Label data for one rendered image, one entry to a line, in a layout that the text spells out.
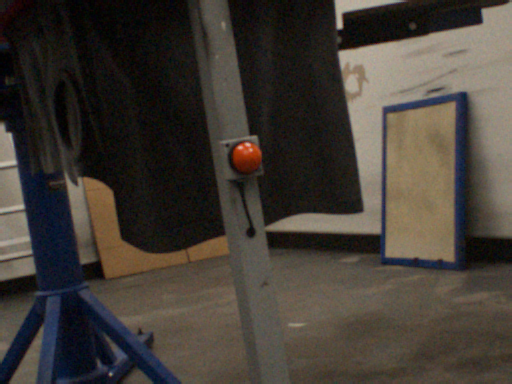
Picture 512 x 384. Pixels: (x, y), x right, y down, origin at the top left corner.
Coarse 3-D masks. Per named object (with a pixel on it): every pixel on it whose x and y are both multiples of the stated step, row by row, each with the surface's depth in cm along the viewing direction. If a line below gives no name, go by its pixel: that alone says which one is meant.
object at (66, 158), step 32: (32, 32) 171; (64, 32) 155; (32, 64) 176; (64, 64) 156; (32, 96) 184; (64, 96) 164; (32, 128) 190; (64, 128) 166; (32, 160) 192; (64, 160) 173; (96, 160) 156
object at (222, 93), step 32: (192, 0) 127; (224, 0) 127; (224, 32) 127; (224, 64) 127; (224, 96) 127; (224, 128) 127; (224, 160) 126; (224, 192) 129; (256, 192) 128; (224, 224) 130; (256, 224) 128; (256, 256) 128; (256, 288) 128; (256, 320) 128; (256, 352) 128
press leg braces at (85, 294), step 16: (48, 304) 274; (80, 304) 278; (96, 304) 277; (32, 320) 289; (48, 320) 270; (96, 320) 275; (112, 320) 274; (16, 336) 294; (32, 336) 294; (48, 336) 267; (96, 336) 305; (112, 336) 272; (128, 336) 271; (16, 352) 295; (48, 352) 263; (96, 352) 312; (112, 352) 318; (128, 352) 270; (144, 352) 268; (0, 368) 300; (16, 368) 301; (48, 368) 260; (144, 368) 267; (160, 368) 266
